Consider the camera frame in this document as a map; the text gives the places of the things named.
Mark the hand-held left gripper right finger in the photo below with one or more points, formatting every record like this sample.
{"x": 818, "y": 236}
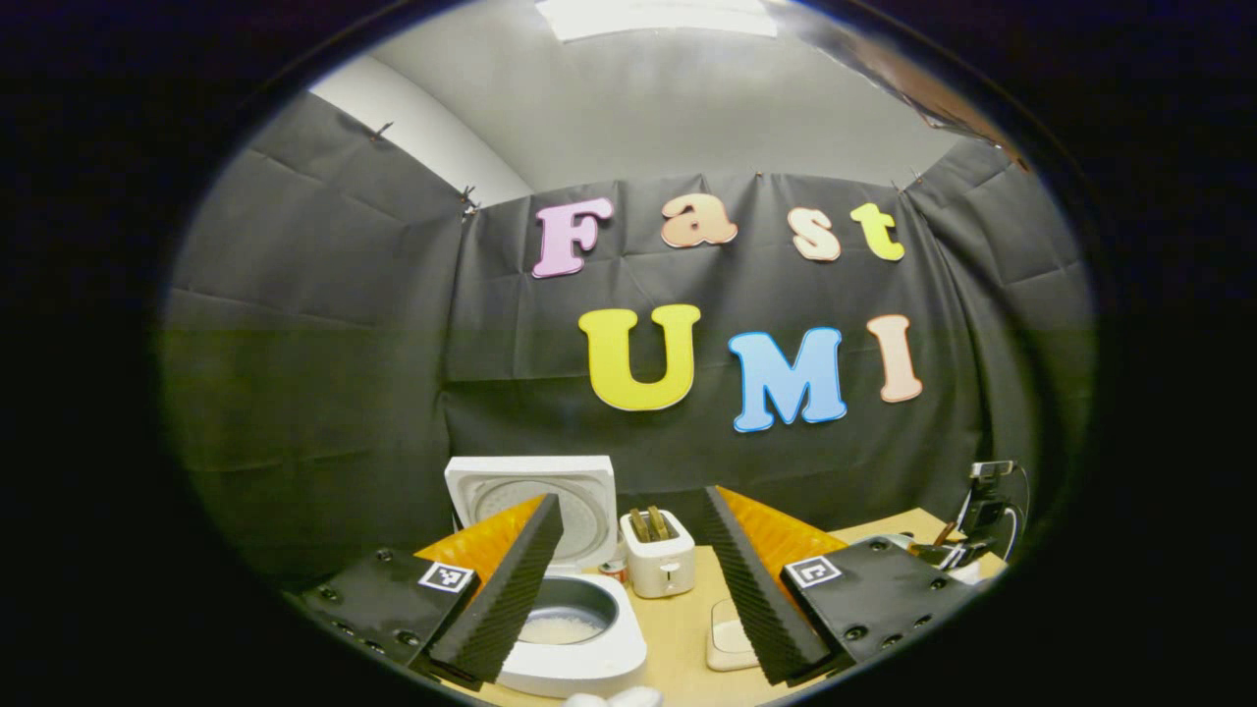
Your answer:
{"x": 751, "y": 589}

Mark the white rice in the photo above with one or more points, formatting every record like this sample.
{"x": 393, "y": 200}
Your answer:
{"x": 565, "y": 628}

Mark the ceiling light panel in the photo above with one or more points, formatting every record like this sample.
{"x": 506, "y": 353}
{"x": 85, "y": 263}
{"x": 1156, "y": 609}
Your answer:
{"x": 658, "y": 15}

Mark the clear plastic rice container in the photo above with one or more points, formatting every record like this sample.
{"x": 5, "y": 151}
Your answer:
{"x": 729, "y": 638}

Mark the white toaster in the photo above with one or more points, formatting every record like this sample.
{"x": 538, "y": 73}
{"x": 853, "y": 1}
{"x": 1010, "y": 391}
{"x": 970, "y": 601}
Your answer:
{"x": 660, "y": 570}

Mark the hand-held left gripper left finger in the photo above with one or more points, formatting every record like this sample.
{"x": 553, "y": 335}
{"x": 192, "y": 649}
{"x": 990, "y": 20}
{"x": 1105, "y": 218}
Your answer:
{"x": 511, "y": 589}

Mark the white rice cooker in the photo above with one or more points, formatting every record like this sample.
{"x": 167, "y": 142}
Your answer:
{"x": 589, "y": 668}

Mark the clear red-label bottle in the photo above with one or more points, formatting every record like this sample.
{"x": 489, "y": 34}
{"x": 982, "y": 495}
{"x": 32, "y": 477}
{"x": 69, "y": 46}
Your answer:
{"x": 615, "y": 565}

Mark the brown bread slice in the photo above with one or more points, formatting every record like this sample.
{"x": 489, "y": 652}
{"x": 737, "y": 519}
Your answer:
{"x": 660, "y": 522}
{"x": 639, "y": 525}

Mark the brown wooden spoon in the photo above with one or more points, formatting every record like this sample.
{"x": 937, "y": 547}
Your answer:
{"x": 945, "y": 533}

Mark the black backdrop cloth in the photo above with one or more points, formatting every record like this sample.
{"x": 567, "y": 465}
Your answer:
{"x": 314, "y": 393}

